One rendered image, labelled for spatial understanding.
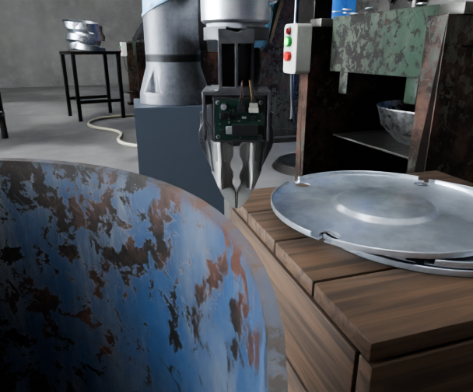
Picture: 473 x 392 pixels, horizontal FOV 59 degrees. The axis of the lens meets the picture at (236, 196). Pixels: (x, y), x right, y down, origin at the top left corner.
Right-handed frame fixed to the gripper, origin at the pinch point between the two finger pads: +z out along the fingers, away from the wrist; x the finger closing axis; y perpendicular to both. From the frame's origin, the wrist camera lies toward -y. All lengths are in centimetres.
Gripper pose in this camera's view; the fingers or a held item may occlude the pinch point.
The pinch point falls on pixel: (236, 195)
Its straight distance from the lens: 53.9
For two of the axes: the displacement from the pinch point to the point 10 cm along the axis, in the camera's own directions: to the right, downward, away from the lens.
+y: 0.0, 3.3, -9.4
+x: 10.0, 0.0, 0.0
